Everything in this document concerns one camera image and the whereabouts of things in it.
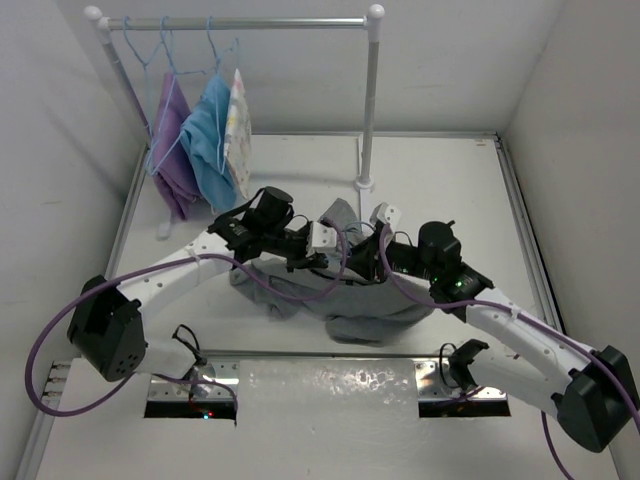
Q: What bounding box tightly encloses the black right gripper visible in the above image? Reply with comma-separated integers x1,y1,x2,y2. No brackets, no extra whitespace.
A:
340,228,438,282

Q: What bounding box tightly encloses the grey t shirt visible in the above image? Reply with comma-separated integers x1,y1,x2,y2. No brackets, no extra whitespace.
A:
228,197,436,346

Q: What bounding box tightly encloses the blue wire hanger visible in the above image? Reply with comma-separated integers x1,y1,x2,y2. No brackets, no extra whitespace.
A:
319,217,374,243

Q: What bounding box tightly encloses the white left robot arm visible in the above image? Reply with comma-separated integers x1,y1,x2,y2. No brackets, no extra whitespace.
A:
67,187,338,382

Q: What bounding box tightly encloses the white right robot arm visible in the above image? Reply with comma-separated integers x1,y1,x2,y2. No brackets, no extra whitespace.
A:
347,221,639,453

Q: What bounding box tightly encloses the white patterned hanging shirt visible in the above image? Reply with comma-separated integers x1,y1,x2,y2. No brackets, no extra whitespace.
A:
223,69,252,199

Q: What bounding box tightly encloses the purple hanging shirt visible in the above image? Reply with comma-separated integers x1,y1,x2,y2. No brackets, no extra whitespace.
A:
148,72,200,221

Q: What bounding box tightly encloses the blue hanging shirt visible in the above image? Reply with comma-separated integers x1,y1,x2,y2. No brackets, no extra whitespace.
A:
180,77,236,212

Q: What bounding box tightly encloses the blue hanger with purple shirt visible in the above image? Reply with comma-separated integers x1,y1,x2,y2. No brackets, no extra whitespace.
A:
146,14,211,176

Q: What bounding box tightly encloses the white metal clothes rack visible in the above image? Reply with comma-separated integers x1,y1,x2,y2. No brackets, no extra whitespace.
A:
83,3,386,236

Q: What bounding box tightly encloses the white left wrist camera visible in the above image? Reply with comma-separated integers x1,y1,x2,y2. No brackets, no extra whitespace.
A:
307,222,338,256

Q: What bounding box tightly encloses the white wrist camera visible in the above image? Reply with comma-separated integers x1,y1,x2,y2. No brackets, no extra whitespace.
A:
369,202,402,234
307,222,338,256

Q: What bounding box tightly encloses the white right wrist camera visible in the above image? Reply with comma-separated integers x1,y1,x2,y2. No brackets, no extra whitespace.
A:
369,202,402,234

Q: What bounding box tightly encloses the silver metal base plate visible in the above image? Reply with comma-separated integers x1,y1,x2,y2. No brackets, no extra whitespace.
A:
148,356,508,409

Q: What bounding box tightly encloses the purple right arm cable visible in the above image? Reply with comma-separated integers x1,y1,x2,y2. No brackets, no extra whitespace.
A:
378,224,640,480

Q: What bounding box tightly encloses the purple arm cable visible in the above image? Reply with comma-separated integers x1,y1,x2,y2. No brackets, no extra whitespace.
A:
378,224,640,480
24,227,350,418

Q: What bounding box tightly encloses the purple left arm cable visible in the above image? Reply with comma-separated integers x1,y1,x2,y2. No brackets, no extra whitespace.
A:
24,227,350,418

